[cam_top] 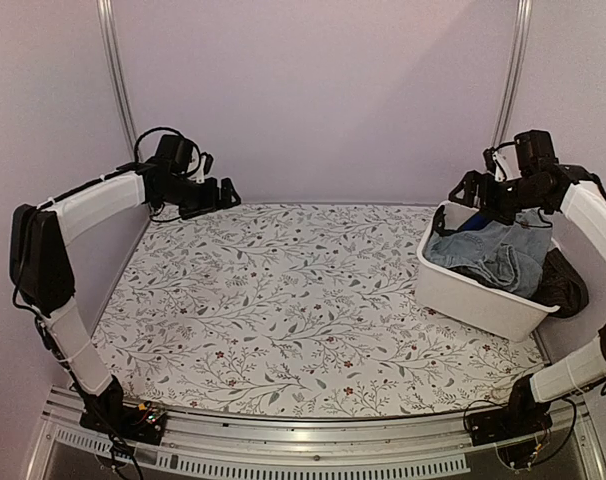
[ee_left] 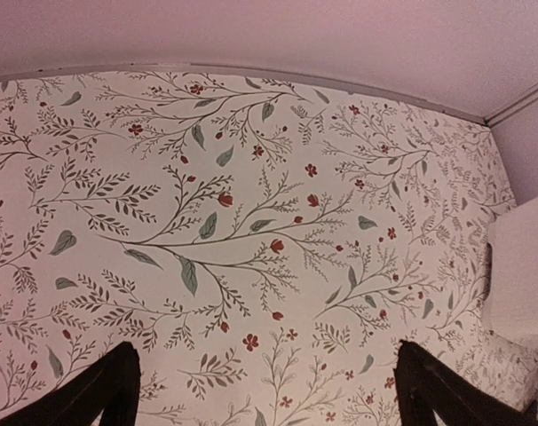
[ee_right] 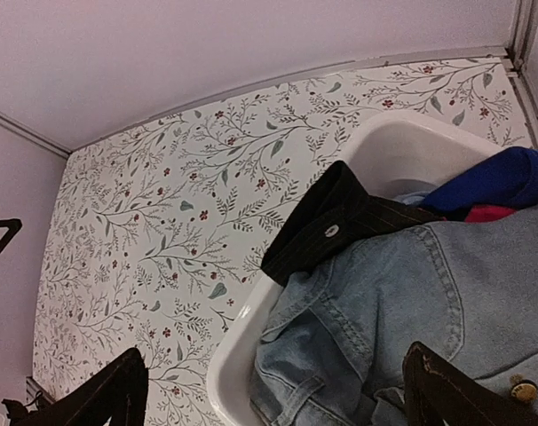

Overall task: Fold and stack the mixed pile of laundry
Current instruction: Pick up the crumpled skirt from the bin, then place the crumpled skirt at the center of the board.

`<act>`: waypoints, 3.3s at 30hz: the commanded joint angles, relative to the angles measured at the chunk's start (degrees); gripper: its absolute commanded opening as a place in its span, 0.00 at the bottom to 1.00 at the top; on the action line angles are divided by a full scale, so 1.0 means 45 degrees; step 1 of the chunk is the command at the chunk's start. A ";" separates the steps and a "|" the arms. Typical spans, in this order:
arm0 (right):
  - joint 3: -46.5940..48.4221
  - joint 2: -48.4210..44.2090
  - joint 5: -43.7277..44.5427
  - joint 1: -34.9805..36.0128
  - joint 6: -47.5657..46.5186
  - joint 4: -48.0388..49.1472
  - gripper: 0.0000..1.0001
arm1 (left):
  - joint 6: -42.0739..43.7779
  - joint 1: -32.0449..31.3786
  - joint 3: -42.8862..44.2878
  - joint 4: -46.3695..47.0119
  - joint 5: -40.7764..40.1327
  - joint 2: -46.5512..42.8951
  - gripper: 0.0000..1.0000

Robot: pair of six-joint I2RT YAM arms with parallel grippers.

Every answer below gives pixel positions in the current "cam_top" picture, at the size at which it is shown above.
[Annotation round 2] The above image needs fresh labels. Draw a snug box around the aluminium frame post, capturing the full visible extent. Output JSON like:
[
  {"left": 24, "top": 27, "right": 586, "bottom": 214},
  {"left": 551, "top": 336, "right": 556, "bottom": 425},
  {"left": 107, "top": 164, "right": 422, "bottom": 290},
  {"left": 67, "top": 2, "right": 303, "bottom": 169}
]
[
  {"left": 491, "top": 0, "right": 533, "bottom": 146},
  {"left": 96, "top": 0, "right": 137, "bottom": 157}
]

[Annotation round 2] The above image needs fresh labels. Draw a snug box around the black striped garment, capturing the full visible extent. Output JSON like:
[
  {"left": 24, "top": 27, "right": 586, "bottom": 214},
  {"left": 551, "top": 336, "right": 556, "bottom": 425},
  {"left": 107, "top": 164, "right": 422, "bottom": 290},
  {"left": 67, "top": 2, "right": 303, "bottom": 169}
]
[{"left": 531, "top": 248, "right": 590, "bottom": 319}]

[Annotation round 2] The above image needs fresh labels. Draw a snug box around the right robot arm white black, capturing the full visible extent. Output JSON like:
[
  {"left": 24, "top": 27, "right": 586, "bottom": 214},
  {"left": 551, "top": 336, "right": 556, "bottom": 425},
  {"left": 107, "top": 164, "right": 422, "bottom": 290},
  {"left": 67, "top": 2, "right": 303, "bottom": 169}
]
[{"left": 448, "top": 162, "right": 606, "bottom": 436}]

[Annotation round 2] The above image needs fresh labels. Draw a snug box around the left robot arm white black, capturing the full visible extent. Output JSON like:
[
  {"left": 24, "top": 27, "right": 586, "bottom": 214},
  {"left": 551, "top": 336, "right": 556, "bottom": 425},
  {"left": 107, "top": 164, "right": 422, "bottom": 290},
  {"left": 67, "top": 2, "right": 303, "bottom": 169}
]
[{"left": 9, "top": 160, "right": 241, "bottom": 397}]

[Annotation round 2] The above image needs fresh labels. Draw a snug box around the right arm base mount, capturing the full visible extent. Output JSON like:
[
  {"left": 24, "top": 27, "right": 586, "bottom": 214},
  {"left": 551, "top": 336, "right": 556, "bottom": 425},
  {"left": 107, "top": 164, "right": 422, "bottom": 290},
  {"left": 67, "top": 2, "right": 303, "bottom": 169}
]
[{"left": 463, "top": 403, "right": 552, "bottom": 470}]

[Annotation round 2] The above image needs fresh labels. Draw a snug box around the right aluminium frame post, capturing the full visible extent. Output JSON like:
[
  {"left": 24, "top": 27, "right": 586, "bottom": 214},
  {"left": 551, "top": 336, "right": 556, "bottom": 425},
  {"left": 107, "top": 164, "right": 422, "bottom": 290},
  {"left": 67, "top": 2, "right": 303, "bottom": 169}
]
[{"left": 491, "top": 0, "right": 533, "bottom": 146}]

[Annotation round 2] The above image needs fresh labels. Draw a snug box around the floral patterned table mat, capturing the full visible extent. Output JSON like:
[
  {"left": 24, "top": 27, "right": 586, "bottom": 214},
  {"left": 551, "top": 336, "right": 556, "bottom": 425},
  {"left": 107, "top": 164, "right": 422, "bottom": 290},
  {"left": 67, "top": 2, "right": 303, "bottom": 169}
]
[{"left": 93, "top": 205, "right": 542, "bottom": 417}]

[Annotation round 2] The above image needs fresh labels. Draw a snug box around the light blue denim skirt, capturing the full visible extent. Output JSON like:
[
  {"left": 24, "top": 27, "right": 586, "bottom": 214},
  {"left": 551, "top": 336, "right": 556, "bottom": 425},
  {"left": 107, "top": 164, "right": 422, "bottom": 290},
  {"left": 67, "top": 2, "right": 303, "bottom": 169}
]
[{"left": 423, "top": 206, "right": 553, "bottom": 298}]

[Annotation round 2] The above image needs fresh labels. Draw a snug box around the blue garment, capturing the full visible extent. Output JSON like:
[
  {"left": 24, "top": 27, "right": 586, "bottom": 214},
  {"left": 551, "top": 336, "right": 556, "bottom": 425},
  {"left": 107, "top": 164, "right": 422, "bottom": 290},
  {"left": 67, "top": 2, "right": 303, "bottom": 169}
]
[{"left": 457, "top": 213, "right": 490, "bottom": 232}]

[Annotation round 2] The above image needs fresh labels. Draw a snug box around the white plastic laundry basket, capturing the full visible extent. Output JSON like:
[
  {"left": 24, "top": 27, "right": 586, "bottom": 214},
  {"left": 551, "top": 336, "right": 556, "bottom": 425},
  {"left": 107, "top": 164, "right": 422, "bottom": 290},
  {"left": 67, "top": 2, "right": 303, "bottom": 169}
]
[{"left": 415, "top": 226, "right": 560, "bottom": 342}]

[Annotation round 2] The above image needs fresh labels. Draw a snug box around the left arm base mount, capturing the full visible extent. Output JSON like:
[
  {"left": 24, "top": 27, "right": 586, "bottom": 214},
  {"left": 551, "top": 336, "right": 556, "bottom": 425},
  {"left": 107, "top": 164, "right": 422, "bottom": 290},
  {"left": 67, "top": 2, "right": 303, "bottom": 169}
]
[{"left": 80, "top": 395, "right": 167, "bottom": 446}]

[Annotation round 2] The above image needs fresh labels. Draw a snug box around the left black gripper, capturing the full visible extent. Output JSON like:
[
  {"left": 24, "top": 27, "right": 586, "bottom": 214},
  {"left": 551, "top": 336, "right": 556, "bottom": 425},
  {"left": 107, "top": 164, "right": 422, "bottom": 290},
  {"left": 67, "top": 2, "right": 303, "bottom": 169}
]
[{"left": 160, "top": 176, "right": 242, "bottom": 220}]

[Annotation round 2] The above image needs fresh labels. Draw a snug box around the aluminium front rail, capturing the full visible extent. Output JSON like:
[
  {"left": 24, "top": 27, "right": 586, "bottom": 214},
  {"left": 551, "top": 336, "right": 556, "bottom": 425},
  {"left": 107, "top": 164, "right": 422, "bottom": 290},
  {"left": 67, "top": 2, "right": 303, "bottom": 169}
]
[{"left": 26, "top": 387, "right": 606, "bottom": 479}]

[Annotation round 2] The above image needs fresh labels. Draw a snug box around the left aluminium frame post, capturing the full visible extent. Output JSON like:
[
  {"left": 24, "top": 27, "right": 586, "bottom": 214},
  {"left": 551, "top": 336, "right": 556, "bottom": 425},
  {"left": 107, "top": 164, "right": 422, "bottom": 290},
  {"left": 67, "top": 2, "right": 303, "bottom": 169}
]
[{"left": 96, "top": 0, "right": 137, "bottom": 157}]

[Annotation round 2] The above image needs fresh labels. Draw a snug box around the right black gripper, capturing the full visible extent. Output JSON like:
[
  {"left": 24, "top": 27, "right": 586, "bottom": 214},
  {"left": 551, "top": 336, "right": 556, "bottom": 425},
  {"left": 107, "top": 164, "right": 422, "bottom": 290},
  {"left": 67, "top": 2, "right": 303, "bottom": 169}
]
[{"left": 450, "top": 170, "right": 550, "bottom": 225}]

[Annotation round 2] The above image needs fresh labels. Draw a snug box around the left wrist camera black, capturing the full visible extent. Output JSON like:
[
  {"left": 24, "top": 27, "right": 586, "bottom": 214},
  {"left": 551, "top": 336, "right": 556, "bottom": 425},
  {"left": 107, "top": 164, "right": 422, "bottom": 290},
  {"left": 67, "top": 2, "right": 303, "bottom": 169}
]
[{"left": 155, "top": 134, "right": 214, "bottom": 177}]

